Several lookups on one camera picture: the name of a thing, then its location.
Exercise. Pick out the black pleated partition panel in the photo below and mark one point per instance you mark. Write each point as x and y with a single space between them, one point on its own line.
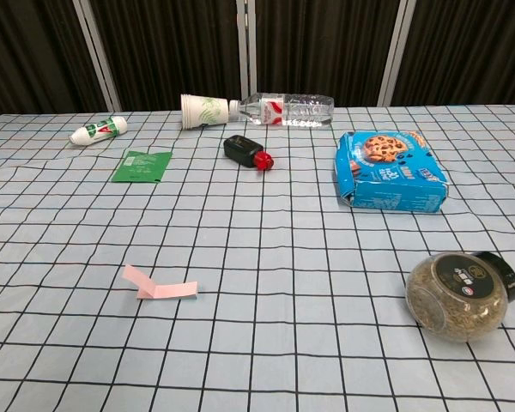
468 51
167 51
322 43
26 51

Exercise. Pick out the pink paper strip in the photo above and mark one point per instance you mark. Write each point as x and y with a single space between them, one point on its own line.
167 291

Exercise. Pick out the black bottle red cap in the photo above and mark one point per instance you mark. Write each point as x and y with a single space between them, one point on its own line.
240 148

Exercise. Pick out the grey grid tablecloth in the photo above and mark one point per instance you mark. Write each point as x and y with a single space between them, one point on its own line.
257 343

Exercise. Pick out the clear plastic water bottle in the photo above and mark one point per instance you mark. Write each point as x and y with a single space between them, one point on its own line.
300 110

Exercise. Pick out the grey partition frame post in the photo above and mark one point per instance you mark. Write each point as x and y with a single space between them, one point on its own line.
396 51
98 56
245 51

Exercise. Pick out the clear jar black lid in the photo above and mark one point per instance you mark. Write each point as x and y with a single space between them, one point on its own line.
450 296

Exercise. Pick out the blue cookie box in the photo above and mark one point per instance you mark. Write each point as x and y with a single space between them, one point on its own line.
390 171

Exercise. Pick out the small white green-label bottle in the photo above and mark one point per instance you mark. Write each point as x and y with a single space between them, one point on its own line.
96 130

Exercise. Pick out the green foil sachet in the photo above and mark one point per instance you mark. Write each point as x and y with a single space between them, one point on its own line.
141 166

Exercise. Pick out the white paper cup green print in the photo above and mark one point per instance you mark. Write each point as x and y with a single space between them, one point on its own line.
204 111

